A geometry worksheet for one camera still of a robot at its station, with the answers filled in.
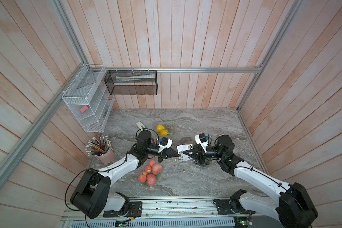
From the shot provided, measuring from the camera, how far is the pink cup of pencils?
82 cm

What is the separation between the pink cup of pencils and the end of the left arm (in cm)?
30

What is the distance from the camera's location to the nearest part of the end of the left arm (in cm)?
62
